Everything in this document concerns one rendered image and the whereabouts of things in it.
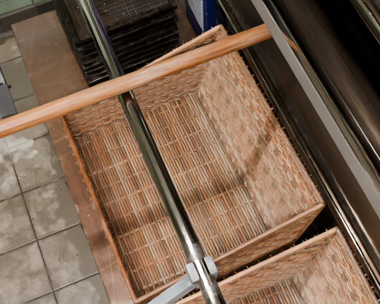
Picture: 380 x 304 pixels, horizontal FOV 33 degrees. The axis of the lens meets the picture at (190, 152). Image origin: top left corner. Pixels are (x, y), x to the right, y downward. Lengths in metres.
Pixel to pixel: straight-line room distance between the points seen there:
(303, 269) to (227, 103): 0.47
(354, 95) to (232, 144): 0.87
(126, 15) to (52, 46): 0.39
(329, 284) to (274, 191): 0.27
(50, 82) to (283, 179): 0.78
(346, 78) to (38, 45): 1.29
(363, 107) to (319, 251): 0.66
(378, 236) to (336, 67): 0.46
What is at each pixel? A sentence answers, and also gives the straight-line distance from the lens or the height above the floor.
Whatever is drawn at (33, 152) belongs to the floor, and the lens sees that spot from 2.53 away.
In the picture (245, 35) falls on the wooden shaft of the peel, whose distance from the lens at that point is 1.21.
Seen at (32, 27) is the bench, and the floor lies 0.58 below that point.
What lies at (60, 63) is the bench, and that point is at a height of 0.58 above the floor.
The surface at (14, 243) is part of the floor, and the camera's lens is 2.40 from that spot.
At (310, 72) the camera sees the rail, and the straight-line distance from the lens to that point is 0.90.
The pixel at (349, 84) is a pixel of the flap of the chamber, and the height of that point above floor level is 1.41.
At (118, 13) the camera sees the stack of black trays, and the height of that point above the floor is 0.85.
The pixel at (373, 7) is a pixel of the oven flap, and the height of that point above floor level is 1.47.
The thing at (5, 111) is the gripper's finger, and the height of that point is 1.12.
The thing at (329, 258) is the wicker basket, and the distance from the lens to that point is 1.49.
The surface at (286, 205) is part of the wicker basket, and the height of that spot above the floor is 0.72.
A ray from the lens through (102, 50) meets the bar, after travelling 1.25.
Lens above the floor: 2.17
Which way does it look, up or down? 63 degrees down
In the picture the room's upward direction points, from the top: 5 degrees counter-clockwise
